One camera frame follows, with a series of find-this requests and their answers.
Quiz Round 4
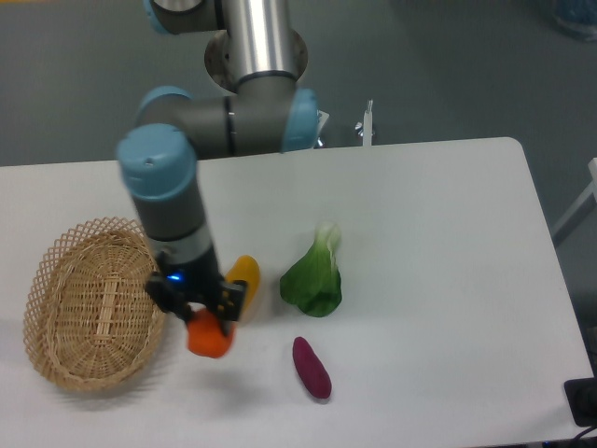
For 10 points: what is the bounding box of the yellow mango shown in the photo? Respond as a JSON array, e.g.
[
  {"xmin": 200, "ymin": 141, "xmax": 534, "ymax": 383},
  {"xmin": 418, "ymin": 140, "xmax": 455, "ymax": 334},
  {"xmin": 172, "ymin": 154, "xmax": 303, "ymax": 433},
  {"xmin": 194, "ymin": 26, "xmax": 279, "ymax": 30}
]
[{"xmin": 225, "ymin": 255, "xmax": 260, "ymax": 322}]

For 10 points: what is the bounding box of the orange fruit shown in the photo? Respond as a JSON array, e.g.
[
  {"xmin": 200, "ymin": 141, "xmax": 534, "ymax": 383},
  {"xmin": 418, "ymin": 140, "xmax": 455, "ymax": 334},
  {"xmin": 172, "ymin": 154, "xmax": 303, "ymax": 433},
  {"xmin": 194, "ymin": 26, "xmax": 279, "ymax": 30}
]
[{"xmin": 187, "ymin": 308, "xmax": 236, "ymax": 358}]

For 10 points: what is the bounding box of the green bok choy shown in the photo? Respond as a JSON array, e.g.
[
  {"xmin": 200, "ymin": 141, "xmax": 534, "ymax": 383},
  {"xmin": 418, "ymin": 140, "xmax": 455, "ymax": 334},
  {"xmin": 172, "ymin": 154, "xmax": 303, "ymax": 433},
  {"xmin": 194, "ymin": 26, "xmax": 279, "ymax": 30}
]
[{"xmin": 279, "ymin": 222, "xmax": 342, "ymax": 318}]

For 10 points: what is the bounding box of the black device at table edge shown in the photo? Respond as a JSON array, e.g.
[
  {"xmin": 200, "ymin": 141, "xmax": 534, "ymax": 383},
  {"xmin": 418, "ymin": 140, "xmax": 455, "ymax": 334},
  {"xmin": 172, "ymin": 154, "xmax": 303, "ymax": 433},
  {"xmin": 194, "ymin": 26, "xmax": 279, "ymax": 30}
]
[{"xmin": 563, "ymin": 377, "xmax": 596, "ymax": 427}]

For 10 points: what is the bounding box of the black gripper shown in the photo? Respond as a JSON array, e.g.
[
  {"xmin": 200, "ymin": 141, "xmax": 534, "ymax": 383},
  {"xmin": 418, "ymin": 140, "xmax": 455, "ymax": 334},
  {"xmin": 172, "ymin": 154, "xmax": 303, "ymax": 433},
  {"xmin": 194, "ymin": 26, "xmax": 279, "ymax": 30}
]
[{"xmin": 145, "ymin": 251, "xmax": 246, "ymax": 337}]

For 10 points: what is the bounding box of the purple sweet potato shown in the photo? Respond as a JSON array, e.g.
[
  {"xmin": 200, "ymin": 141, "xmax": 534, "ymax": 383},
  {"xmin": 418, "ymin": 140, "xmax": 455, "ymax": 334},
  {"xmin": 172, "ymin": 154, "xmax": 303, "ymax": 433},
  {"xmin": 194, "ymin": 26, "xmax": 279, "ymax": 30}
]
[{"xmin": 292, "ymin": 337, "xmax": 332, "ymax": 400}]

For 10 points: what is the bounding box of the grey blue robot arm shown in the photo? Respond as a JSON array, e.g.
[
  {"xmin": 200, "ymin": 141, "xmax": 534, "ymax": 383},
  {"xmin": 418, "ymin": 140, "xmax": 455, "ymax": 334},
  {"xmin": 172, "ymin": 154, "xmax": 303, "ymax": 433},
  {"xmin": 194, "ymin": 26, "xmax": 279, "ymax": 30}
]
[{"xmin": 117, "ymin": 1, "xmax": 318, "ymax": 335}]

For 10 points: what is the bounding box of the woven wicker basket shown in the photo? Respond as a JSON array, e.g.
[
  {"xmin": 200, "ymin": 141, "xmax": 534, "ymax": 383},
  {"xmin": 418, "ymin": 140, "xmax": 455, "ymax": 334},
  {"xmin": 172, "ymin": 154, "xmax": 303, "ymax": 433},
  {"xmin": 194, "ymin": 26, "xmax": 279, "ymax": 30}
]
[{"xmin": 23, "ymin": 217, "xmax": 165, "ymax": 393}]

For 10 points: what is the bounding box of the white metal bracket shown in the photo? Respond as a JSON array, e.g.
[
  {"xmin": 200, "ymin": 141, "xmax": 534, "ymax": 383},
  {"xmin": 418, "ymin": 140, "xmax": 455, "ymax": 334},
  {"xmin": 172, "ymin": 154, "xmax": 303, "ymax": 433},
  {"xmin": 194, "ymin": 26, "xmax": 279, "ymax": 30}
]
[{"xmin": 313, "ymin": 99, "xmax": 376, "ymax": 148}]

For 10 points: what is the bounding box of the blue object top right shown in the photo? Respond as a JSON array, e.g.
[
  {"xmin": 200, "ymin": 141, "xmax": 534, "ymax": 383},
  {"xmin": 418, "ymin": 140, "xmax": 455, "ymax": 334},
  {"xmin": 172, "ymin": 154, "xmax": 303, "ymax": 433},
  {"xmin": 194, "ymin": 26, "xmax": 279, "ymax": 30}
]
[{"xmin": 552, "ymin": 0, "xmax": 596, "ymax": 42}]

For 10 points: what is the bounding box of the white frame at right edge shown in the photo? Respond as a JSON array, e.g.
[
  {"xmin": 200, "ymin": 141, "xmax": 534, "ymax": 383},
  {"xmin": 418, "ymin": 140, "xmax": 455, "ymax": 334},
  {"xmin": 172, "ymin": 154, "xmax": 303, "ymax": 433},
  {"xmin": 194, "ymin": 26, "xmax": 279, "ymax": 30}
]
[{"xmin": 550, "ymin": 158, "xmax": 596, "ymax": 247}]

